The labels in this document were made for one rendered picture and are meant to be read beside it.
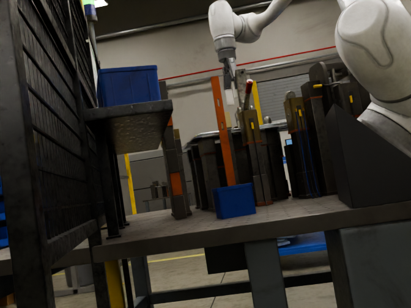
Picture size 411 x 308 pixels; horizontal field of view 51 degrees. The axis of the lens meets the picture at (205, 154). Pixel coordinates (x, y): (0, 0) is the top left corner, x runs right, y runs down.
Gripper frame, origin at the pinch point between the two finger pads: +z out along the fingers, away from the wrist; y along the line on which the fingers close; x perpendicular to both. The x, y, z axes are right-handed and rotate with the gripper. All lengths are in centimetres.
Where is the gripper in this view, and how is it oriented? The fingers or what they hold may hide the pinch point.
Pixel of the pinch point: (233, 99)
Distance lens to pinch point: 180.8
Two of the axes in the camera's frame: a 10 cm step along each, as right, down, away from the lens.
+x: -9.8, 1.4, -1.6
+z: 1.5, 9.9, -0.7
